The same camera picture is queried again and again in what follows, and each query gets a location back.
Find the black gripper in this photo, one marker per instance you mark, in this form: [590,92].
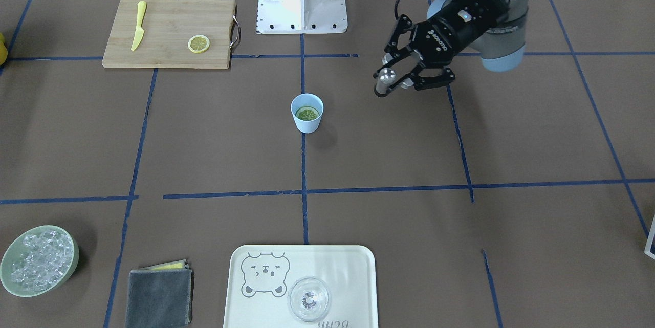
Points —
[446,34]

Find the steel muddler black tip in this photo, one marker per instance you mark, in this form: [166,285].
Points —
[387,81]

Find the yellow lemon slice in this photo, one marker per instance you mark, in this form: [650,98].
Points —
[198,44]
[307,113]

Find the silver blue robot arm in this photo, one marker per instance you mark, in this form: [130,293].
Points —
[501,48]

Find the light blue plastic cup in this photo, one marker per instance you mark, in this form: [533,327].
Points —
[307,99]

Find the white cup rack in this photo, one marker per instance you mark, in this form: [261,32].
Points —
[649,241]

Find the clear wine glass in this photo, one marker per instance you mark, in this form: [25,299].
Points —
[309,299]

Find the cream bear tray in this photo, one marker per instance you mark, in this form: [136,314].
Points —
[261,277]

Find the bamboo cutting board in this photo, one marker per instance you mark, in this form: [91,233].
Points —
[168,25]

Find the yellow plastic knife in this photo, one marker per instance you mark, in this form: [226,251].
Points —
[139,31]

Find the grey folded cloth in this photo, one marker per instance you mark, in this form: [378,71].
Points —
[160,296]

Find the green bowl of ice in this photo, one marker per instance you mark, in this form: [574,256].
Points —
[38,261]

